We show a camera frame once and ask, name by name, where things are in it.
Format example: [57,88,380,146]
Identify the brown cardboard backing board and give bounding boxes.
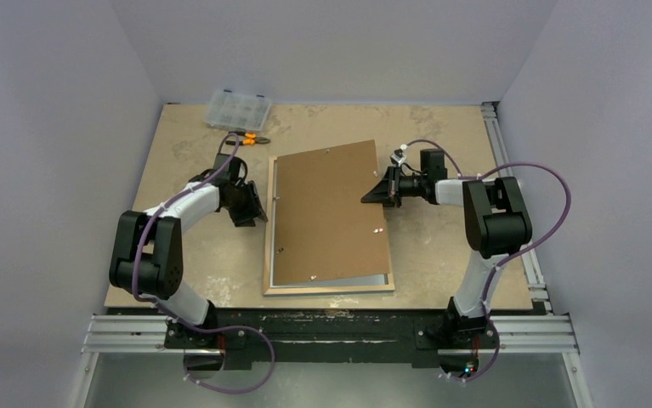
[273,140,391,284]

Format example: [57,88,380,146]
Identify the blue wooden picture frame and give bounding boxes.
[262,156,395,297]

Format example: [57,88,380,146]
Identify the grey landscape photo print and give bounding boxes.
[269,275,388,288]

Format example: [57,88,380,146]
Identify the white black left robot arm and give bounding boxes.
[109,153,267,348]

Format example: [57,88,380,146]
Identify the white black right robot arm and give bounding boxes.
[360,148,533,346]

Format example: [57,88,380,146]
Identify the orange black pliers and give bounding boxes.
[225,132,271,146]

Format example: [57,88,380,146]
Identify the clear plastic organizer box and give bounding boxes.
[202,89,272,133]

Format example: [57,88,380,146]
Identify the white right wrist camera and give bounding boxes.
[390,144,408,167]

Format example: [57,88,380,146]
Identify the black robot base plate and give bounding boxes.
[164,308,500,374]

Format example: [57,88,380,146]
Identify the aluminium front rail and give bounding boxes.
[81,310,578,355]

